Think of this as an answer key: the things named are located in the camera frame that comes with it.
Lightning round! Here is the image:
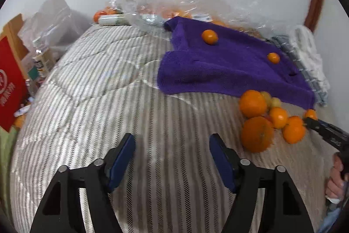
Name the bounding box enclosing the green cloth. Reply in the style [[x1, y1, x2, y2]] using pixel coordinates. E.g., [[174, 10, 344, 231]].
[[0, 126, 18, 218]]

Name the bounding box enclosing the labelled plastic bottle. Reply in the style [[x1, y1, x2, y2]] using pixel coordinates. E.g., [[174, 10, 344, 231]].
[[32, 47, 59, 78]]

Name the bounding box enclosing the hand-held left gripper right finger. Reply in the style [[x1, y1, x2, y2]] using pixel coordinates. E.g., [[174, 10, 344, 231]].
[[209, 133, 315, 233]]

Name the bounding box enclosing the brown wooden frame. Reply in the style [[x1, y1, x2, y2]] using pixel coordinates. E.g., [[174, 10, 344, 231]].
[[303, 0, 327, 33]]

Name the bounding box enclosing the white cylindrical package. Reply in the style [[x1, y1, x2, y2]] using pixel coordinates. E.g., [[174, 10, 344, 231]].
[[98, 14, 131, 27]]

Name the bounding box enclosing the grey plastic bag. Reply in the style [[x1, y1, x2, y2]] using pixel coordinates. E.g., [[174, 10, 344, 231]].
[[18, 0, 92, 59]]

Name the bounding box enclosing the large orange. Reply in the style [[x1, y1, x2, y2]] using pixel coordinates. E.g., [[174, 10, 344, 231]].
[[239, 90, 268, 118], [241, 116, 274, 153]]

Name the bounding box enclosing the clear plastic bag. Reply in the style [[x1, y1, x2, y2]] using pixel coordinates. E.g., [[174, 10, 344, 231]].
[[109, 0, 276, 34]]

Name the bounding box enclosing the purple towel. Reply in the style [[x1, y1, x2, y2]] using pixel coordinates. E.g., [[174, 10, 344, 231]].
[[157, 16, 316, 109]]

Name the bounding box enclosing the grey checkered cloth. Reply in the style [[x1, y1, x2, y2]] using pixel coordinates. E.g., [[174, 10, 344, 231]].
[[269, 36, 329, 107]]

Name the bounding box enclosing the red box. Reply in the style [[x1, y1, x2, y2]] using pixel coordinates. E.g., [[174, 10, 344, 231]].
[[0, 36, 30, 132]]

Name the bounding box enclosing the person's right forearm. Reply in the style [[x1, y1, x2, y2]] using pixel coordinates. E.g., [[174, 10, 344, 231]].
[[317, 197, 343, 233]]

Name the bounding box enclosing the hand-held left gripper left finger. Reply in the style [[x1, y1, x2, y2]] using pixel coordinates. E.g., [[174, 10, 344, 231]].
[[29, 133, 136, 233]]

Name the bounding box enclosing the person's right hand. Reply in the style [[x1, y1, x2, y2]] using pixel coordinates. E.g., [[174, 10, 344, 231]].
[[325, 154, 344, 203]]

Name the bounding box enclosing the medium orange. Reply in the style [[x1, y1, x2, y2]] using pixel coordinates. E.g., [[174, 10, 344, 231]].
[[269, 107, 289, 129], [282, 116, 306, 144]]

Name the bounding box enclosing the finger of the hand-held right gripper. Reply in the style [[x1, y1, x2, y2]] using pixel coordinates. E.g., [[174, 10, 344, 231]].
[[303, 117, 349, 152]]

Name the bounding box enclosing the striped bed blanket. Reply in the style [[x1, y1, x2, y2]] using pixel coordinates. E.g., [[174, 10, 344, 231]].
[[9, 23, 332, 233]]

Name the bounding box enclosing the cardboard box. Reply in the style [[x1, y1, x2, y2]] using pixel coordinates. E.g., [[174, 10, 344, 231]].
[[2, 14, 30, 59]]

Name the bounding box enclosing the white striped towel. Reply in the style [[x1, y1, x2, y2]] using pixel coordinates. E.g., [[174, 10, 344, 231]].
[[289, 25, 330, 91]]

